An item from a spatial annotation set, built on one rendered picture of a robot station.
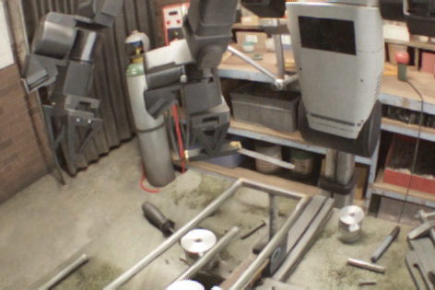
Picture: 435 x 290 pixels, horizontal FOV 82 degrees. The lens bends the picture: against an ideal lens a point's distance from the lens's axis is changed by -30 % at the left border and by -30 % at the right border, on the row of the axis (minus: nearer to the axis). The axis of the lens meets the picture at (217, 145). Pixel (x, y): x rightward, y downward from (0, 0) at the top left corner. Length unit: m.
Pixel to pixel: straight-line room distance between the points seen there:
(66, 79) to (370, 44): 0.58
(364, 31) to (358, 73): 0.10
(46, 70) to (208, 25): 0.25
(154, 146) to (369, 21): 1.84
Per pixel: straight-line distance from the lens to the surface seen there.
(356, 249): 0.57
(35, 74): 0.48
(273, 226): 0.45
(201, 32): 0.47
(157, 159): 2.31
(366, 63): 0.70
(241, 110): 2.00
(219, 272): 0.49
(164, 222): 0.62
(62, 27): 0.50
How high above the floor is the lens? 1.29
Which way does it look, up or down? 27 degrees down
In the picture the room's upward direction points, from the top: 8 degrees counter-clockwise
